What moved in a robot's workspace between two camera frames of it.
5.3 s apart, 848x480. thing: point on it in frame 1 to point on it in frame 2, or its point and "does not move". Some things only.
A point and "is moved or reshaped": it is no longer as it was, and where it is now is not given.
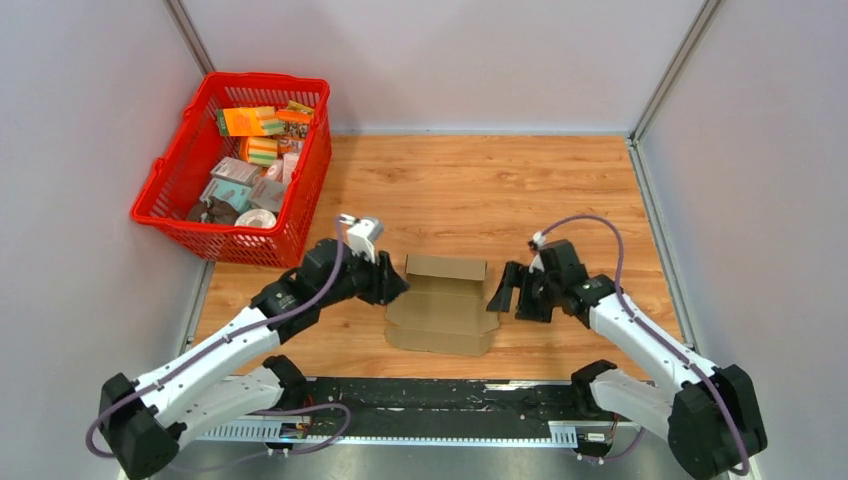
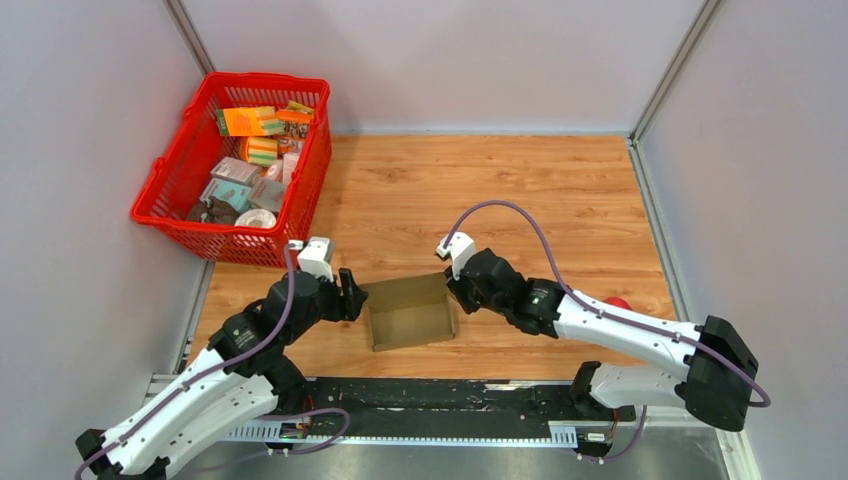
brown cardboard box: (443, 307) is moved or reshaped
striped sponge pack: (258, 150) does not move
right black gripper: (518, 275) to (457, 288)
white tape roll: (256, 218) does not move
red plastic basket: (176, 179) does not move
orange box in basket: (249, 121) does not move
